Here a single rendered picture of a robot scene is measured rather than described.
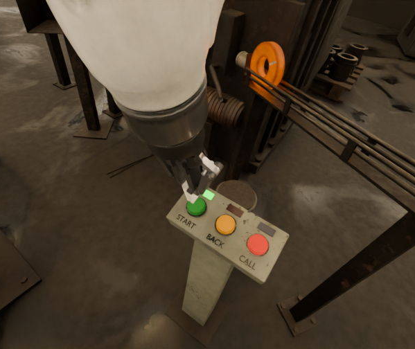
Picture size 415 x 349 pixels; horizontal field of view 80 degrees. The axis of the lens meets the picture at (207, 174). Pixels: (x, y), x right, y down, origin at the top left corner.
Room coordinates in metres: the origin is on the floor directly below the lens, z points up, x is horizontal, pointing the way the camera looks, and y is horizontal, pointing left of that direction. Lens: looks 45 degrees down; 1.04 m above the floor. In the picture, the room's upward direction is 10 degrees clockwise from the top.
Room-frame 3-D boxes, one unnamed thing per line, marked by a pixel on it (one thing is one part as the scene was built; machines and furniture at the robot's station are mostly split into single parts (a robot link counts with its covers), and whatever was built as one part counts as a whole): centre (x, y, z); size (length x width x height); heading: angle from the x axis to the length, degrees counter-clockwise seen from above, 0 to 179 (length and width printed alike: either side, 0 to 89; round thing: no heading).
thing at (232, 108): (0.99, 0.00, 0.27); 0.22 x 0.13 x 0.53; 64
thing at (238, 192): (0.45, -0.09, 0.26); 0.12 x 0.12 x 0.52
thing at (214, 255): (0.29, -0.06, 0.31); 0.24 x 0.16 x 0.62; 64
